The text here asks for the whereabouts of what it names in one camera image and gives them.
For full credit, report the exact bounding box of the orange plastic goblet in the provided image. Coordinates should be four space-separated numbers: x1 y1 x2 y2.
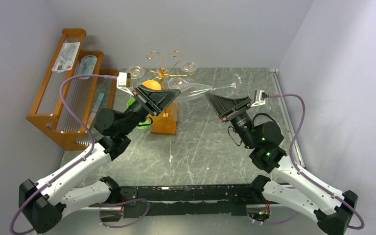
142 80 162 91

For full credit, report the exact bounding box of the green plastic goblet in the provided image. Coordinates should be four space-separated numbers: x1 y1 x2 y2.
126 98 153 130

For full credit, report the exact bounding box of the blue pink toothbrush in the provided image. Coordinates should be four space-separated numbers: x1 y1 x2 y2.
86 93 105 129

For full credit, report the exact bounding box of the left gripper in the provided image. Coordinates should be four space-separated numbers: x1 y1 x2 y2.
122 86 182 136

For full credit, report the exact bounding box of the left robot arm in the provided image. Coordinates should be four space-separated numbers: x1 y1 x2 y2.
17 85 181 234

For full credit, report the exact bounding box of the orange wooden shelf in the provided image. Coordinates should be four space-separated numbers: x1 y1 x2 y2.
26 28 118 151

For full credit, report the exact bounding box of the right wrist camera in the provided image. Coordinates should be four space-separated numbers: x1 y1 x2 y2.
251 90 268 107

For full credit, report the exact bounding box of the gold wire glass rack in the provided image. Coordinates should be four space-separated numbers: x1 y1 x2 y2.
139 50 185 84

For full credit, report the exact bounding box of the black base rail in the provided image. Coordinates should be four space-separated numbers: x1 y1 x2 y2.
87 177 273 218

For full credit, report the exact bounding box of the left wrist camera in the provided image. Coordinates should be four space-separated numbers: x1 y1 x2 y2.
116 72 133 96

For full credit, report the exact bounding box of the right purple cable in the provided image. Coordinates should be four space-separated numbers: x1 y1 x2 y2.
267 94 365 230

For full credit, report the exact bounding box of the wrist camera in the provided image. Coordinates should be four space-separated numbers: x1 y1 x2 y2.
251 90 268 107
116 72 133 96

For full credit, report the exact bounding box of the clear wine glass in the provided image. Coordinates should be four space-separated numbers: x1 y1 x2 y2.
127 65 146 79
180 60 198 76
167 77 189 92

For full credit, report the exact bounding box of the blue packaged item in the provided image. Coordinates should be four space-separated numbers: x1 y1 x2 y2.
79 55 97 80

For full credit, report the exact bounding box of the wooden rack base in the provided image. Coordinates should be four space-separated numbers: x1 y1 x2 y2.
151 103 179 135

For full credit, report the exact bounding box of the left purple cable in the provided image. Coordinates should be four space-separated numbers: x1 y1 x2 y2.
9 74 119 235

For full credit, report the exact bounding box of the purple cable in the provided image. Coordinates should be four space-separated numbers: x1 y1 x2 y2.
9 74 119 235
267 94 365 230

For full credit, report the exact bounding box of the small clear glass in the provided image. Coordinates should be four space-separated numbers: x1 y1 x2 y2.
174 73 242 103

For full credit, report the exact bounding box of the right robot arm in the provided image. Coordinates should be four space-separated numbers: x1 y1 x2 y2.
206 91 358 235

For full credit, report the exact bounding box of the white packaged item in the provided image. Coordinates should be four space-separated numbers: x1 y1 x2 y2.
51 42 81 73

